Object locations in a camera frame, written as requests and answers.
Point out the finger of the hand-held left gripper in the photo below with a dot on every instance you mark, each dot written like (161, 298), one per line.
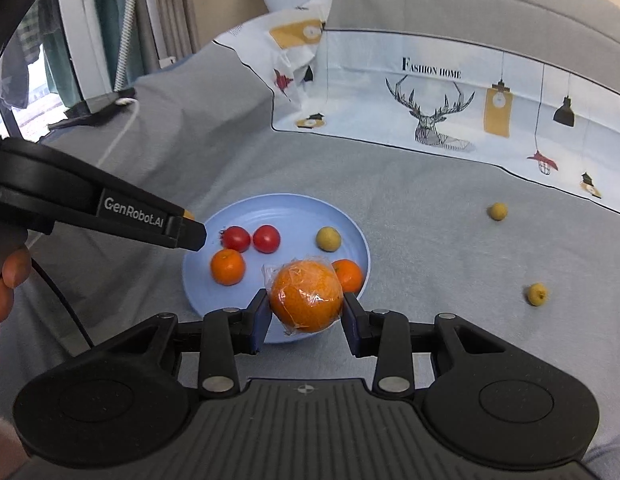
(187, 235)

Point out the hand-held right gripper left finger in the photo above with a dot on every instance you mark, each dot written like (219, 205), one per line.
(259, 325)

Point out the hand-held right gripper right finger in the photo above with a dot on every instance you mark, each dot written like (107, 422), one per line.
(351, 327)

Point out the red cherry tomato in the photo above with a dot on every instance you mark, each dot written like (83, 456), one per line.
(266, 238)
(235, 238)

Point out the small tangerine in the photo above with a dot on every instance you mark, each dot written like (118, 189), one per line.
(228, 266)
(351, 276)

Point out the plastic-wrapped orange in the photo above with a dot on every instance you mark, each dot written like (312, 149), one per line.
(305, 295)

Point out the blue plate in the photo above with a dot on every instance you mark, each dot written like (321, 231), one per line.
(290, 215)

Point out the person's left hand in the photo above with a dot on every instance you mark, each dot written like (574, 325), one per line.
(2, 310)

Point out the black stand base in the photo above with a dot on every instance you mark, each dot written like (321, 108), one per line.
(97, 115)

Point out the grey hanging shirt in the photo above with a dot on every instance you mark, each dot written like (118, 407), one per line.
(10, 80)

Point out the plaid hanging cloth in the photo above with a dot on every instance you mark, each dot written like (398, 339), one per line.
(30, 35)

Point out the dark cloth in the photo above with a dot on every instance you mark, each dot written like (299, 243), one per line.
(7, 5)

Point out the grey curtain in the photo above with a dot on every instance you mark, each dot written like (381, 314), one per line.
(170, 5)

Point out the printed bedsheet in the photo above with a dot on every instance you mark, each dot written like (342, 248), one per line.
(370, 110)

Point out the printed pillow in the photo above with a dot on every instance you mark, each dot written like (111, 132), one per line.
(290, 35)

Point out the white frame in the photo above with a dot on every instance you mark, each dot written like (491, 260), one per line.
(85, 35)

